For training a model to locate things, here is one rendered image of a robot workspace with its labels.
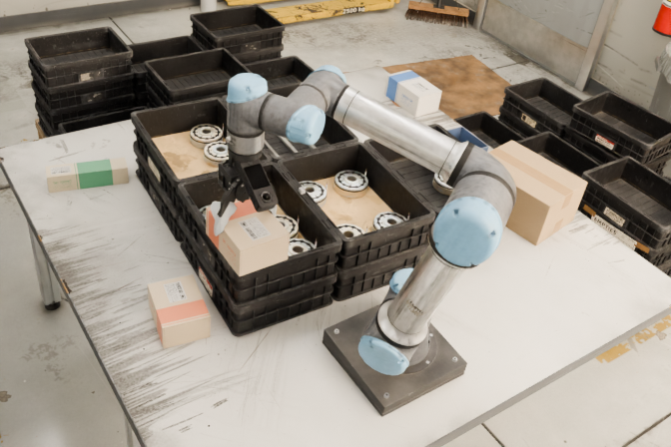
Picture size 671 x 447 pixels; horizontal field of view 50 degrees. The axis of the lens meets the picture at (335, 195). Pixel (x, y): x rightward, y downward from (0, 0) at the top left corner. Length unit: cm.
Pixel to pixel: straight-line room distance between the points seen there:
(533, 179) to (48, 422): 177
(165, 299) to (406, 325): 66
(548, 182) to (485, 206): 109
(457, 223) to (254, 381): 74
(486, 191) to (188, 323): 85
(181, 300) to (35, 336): 113
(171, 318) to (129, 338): 13
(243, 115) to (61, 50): 233
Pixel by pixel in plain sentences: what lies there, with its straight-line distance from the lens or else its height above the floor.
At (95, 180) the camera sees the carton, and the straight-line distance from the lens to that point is 238.
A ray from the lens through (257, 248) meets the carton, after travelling 153.
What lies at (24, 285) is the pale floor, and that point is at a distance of 313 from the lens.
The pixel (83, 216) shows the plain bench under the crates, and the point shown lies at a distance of 229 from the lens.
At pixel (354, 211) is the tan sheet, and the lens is 211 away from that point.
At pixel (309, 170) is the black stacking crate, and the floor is 88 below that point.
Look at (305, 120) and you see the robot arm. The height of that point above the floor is 142.
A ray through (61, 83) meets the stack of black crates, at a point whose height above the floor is 50.
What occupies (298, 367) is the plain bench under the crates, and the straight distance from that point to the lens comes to 184.
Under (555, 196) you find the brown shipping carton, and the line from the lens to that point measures 233.
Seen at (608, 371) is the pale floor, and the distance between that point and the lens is 310.
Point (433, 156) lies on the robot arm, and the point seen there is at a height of 136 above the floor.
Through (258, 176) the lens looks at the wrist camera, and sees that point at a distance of 147.
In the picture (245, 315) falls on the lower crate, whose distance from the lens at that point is 185.
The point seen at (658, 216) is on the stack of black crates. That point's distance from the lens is 313.
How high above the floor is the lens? 211
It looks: 36 degrees down
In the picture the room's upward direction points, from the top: 8 degrees clockwise
